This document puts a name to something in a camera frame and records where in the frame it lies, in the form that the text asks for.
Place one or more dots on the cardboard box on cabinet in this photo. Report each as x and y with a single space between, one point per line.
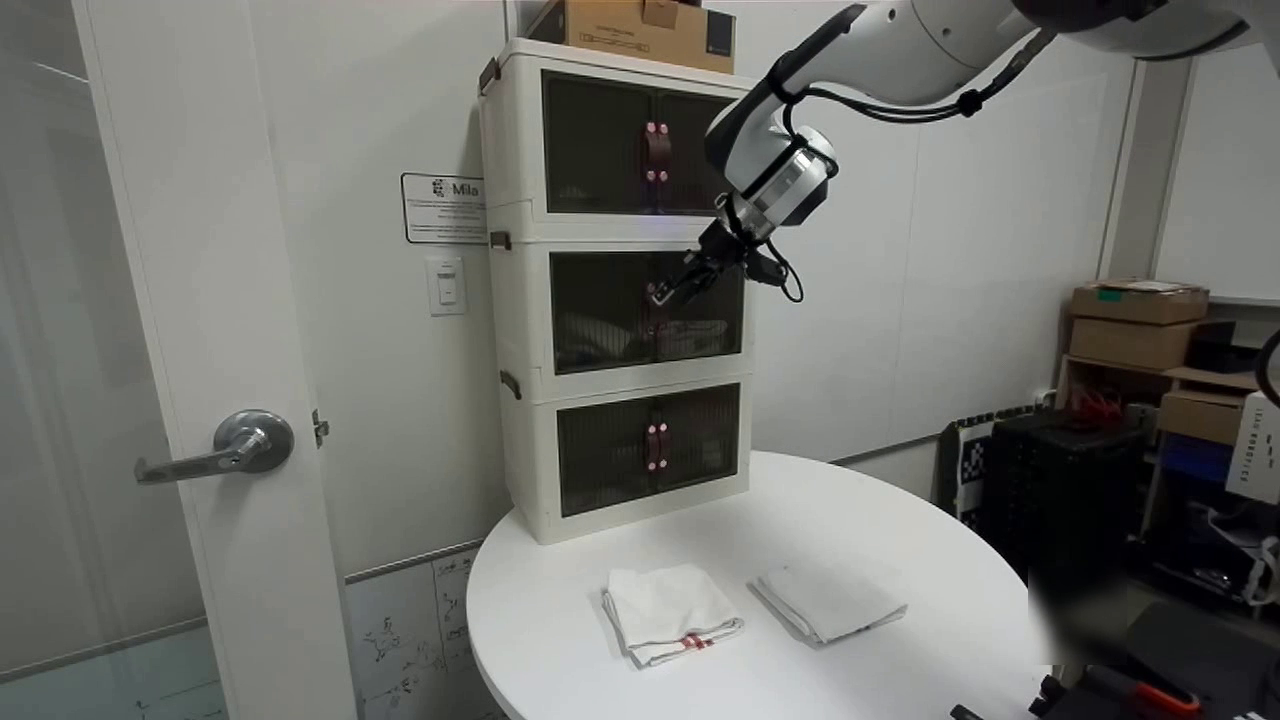
648 30

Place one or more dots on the cabinet doors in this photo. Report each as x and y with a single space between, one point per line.
627 144
630 451

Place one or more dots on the white wall switch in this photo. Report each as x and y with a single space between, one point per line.
447 286

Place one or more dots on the white door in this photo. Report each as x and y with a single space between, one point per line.
193 170

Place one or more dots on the black storage crate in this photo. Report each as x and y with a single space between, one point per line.
1059 503

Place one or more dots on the cabinet door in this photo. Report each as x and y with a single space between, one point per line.
602 315
707 323

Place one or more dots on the plain white folded cloth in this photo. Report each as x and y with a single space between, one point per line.
826 607

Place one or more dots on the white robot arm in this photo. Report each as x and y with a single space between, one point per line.
912 62

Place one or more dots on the wall sign plate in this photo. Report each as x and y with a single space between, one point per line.
441 208

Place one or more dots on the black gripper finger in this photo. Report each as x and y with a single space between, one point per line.
694 282

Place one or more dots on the top cardboard box on shelf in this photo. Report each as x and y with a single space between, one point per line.
1141 303

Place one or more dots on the bottom cabinet doors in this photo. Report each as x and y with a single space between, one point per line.
630 451

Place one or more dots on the white cloth with red stripe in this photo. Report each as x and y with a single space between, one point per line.
667 613

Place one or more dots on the cardboard box on shelf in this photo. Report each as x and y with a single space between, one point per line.
1131 345
1141 303

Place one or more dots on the top cabinet doors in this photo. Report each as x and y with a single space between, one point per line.
627 144

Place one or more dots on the white stacked cabinet unit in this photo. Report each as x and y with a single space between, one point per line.
524 235

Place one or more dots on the silver door lever handle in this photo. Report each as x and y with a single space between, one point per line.
241 447

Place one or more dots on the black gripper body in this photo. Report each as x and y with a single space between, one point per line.
721 255

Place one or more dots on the lower cardboard box on shelf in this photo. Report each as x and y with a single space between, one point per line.
1131 345

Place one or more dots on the red black tool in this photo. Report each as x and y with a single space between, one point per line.
1108 685

